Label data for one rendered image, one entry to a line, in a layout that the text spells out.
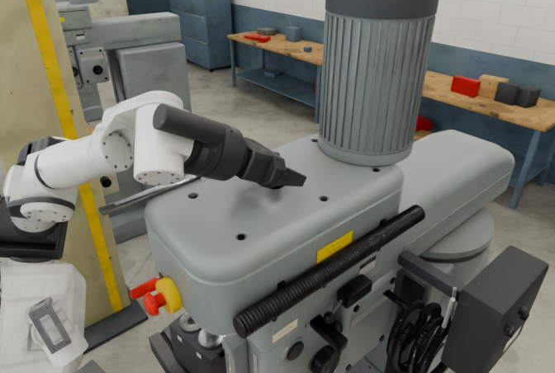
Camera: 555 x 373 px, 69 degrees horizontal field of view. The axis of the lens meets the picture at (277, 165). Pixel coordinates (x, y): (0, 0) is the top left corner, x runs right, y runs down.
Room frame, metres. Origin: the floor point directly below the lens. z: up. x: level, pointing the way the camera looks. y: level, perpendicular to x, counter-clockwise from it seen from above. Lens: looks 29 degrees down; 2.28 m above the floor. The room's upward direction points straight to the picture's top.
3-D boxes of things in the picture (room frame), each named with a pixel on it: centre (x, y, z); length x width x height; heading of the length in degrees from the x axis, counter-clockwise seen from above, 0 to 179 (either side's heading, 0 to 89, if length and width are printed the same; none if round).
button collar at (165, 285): (0.49, 0.18, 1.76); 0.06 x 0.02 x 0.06; 40
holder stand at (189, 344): (0.94, 0.26, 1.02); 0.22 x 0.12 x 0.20; 50
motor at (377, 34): (0.79, -0.19, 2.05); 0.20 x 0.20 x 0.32
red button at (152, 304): (0.47, 0.20, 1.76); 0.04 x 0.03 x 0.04; 40
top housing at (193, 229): (0.64, -0.01, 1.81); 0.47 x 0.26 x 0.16; 130
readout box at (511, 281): (0.57, -0.44, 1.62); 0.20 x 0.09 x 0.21; 130
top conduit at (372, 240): (0.54, -0.11, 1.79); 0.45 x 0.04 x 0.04; 130
